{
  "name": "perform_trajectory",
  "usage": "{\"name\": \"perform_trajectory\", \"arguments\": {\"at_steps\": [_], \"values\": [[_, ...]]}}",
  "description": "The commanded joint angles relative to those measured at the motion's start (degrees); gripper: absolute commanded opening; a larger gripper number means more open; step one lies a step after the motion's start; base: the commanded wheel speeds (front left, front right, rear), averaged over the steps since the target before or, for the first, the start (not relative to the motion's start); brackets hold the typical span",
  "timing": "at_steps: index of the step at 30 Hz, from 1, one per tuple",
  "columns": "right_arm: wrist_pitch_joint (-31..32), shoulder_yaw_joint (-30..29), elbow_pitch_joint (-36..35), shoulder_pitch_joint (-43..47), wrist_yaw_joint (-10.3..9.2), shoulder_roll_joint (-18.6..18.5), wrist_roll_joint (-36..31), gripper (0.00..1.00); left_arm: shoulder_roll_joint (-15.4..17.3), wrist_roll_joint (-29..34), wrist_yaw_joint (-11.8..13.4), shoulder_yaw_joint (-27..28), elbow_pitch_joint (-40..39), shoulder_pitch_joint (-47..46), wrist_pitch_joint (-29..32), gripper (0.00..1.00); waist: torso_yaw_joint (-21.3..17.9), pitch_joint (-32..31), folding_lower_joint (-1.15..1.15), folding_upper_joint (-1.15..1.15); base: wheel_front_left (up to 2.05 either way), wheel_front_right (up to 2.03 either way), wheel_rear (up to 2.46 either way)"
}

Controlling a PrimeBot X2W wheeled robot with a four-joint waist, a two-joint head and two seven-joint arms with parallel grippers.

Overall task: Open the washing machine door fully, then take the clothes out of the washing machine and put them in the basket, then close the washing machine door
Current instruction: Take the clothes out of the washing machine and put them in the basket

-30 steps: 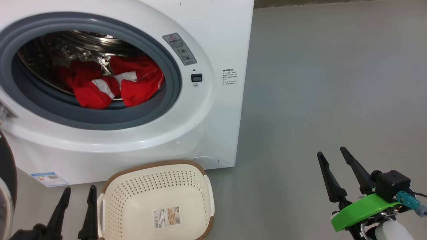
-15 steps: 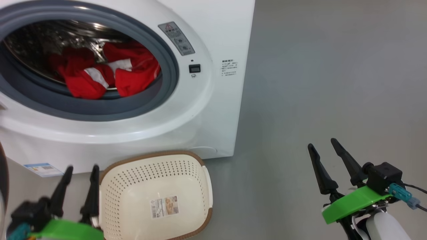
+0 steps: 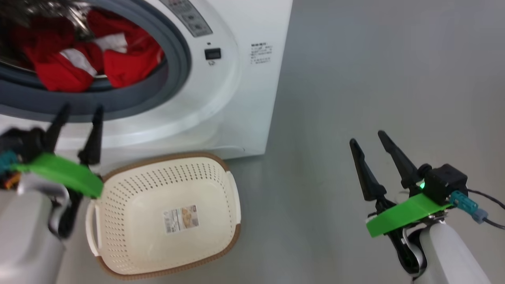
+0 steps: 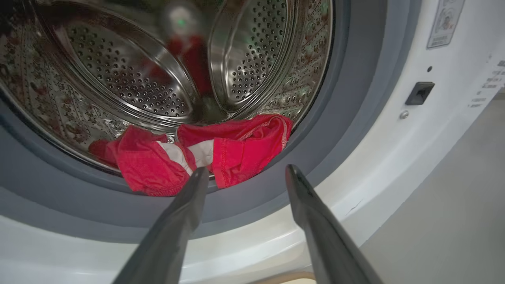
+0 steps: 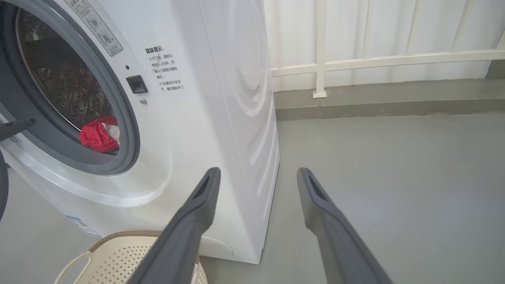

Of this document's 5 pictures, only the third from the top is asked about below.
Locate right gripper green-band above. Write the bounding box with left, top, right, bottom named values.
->
left=349, top=130, right=452, bottom=277

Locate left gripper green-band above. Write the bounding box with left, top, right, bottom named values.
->
left=11, top=103, right=105, bottom=239

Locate red and white garment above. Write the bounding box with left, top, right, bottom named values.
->
left=16, top=9, right=164, bottom=92

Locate grey rubber door gasket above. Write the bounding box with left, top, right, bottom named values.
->
left=0, top=0, right=193, bottom=122

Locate cream perforated laundry basket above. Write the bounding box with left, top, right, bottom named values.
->
left=86, top=152, right=242, bottom=281

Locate printed label sticker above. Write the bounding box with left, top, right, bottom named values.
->
left=163, top=205, right=199, bottom=234

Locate white front-load washing machine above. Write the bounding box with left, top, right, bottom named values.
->
left=0, top=0, right=293, bottom=166

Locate grey caution label strip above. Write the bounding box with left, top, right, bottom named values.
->
left=160, top=0, right=213, bottom=38

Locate teal left cable connector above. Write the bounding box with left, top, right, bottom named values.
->
left=0, top=152, right=18, bottom=174

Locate teal cable connector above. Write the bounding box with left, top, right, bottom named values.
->
left=450, top=191, right=488, bottom=224
left=0, top=152, right=18, bottom=174

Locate teal right cable connector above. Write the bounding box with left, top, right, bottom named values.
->
left=450, top=191, right=488, bottom=224

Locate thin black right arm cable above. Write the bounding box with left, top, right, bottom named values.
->
left=468, top=189, right=505, bottom=230

